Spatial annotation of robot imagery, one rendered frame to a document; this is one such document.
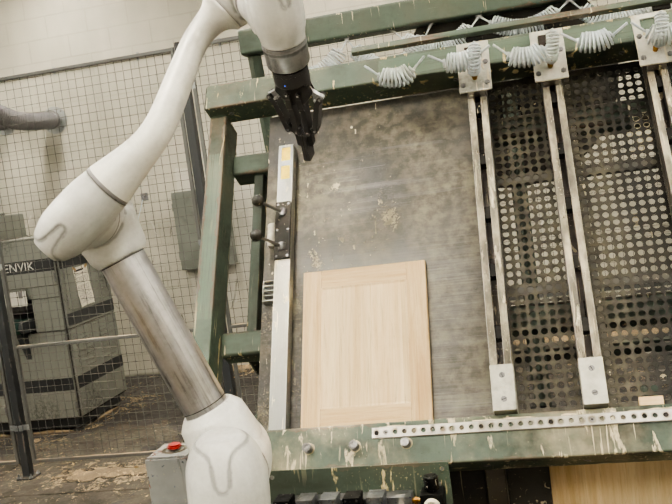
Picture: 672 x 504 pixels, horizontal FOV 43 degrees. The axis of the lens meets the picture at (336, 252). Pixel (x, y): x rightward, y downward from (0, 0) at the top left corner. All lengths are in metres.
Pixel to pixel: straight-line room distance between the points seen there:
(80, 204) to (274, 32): 0.49
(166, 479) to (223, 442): 0.60
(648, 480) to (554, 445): 0.39
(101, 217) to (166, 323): 0.30
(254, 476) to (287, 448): 0.70
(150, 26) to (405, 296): 5.81
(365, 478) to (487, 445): 0.34
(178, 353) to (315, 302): 0.78
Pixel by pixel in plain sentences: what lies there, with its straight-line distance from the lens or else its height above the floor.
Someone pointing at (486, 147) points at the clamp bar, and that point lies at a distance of 2.61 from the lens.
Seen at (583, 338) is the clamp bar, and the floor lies 1.07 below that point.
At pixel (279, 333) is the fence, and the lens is 2.51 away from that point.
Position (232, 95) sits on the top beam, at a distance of 2.93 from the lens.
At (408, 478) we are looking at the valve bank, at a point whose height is 0.77.
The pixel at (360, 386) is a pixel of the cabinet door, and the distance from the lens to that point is 2.42.
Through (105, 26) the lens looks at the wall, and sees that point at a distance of 8.17.
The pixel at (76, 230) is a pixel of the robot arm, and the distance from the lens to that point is 1.68.
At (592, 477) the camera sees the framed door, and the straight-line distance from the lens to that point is 2.55.
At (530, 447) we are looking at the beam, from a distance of 2.27.
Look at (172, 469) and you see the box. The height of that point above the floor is 0.90.
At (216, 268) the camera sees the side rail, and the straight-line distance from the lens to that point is 2.67.
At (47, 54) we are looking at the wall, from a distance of 8.41.
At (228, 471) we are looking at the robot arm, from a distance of 1.68.
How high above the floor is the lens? 1.57
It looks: 5 degrees down
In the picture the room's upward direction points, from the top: 8 degrees counter-clockwise
